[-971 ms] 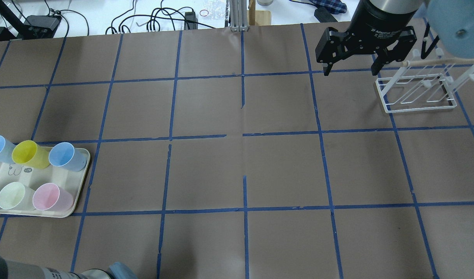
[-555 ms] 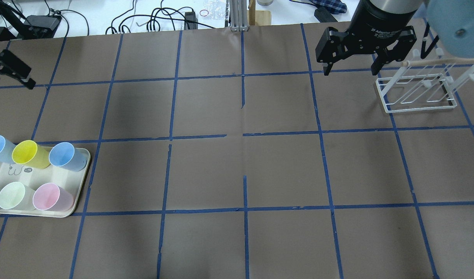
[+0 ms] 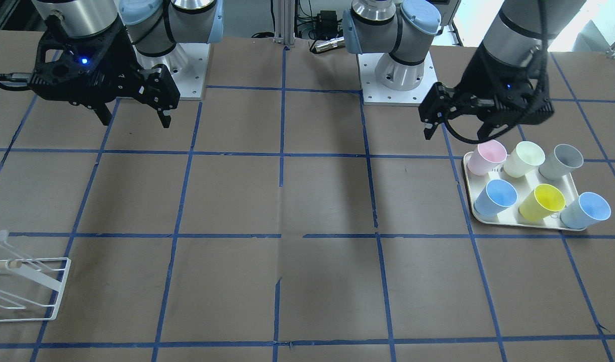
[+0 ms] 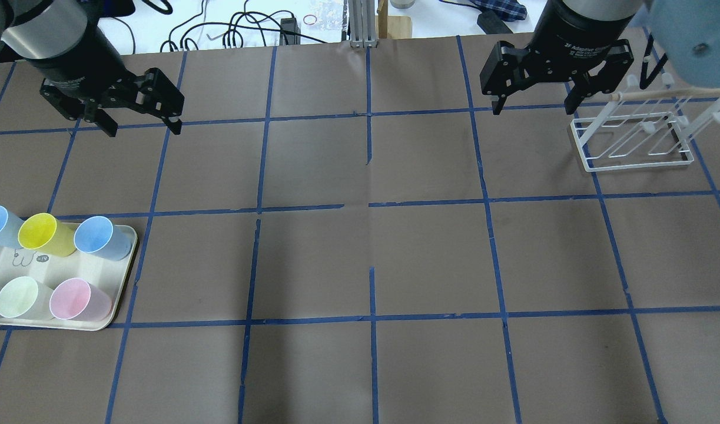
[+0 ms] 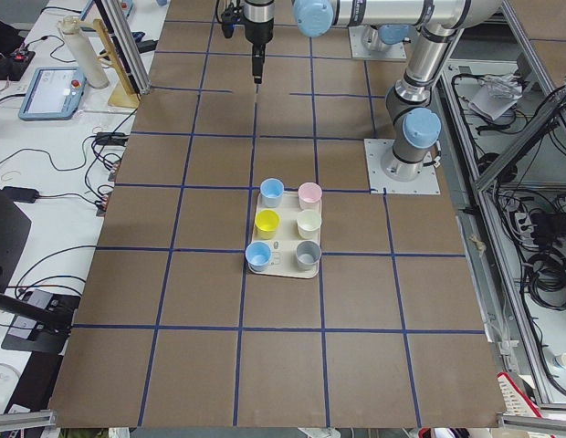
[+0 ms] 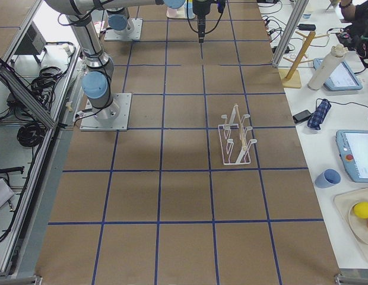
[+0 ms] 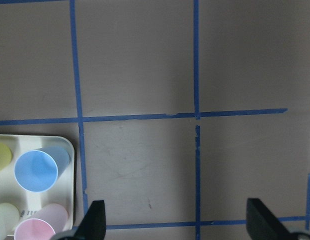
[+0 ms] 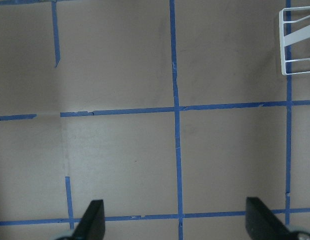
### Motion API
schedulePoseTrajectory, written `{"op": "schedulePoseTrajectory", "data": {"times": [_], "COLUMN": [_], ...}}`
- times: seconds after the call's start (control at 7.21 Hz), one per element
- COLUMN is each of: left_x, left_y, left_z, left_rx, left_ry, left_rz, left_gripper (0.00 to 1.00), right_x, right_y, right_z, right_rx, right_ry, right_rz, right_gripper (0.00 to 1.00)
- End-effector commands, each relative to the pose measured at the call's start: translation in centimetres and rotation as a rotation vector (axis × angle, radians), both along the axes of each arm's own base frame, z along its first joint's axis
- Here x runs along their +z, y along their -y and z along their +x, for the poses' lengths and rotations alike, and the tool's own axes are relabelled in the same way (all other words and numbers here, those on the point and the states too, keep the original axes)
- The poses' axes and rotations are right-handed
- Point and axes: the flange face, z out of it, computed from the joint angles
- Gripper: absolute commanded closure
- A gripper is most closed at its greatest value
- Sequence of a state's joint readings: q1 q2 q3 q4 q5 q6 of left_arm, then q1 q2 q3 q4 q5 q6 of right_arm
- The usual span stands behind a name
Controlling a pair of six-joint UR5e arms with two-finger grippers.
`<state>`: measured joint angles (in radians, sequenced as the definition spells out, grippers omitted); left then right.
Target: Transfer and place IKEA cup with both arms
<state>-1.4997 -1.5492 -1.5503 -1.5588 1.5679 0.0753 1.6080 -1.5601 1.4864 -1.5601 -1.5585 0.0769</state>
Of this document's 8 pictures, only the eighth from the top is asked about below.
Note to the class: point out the white wire cup rack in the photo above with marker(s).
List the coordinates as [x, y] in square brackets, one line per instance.
[287, 39]

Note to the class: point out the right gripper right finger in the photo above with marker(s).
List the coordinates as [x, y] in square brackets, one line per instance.
[262, 224]

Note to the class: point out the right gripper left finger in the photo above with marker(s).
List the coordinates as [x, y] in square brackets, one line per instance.
[92, 225]

